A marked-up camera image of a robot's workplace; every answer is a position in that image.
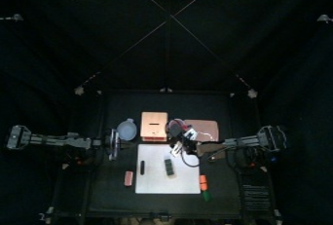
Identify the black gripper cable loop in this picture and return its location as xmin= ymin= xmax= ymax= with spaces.
xmin=179 ymin=150 xmax=202 ymax=169

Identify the grey wall clamp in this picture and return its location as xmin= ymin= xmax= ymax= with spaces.
xmin=315 ymin=14 xmax=333 ymax=23
xmin=0 ymin=13 xmax=24 ymax=22

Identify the wooden box with slot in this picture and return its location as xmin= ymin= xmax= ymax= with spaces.
xmin=139 ymin=111 xmax=168 ymax=143

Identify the red rimmed dark bowl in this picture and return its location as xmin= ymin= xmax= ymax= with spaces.
xmin=166 ymin=118 xmax=190 ymax=137

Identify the light blue plate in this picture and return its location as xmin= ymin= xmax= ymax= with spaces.
xmin=116 ymin=118 xmax=139 ymax=142

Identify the brown pink mat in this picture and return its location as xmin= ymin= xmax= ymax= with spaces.
xmin=183 ymin=119 xmax=219 ymax=142

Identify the pink salmon nigiri toy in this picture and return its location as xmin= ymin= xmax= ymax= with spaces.
xmin=123 ymin=170 xmax=135 ymax=187

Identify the orange toy carrot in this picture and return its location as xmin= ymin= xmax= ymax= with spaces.
xmin=198 ymin=174 xmax=214 ymax=203

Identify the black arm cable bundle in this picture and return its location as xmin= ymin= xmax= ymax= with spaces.
xmin=207 ymin=144 xmax=263 ymax=171

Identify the white cutting board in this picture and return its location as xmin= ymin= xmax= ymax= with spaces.
xmin=133 ymin=143 xmax=203 ymax=195

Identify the dark green sushi roll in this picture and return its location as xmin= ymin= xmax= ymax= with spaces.
xmin=163 ymin=158 xmax=175 ymax=177

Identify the white text label sticker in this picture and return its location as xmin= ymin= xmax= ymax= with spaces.
xmin=240 ymin=184 xmax=270 ymax=212

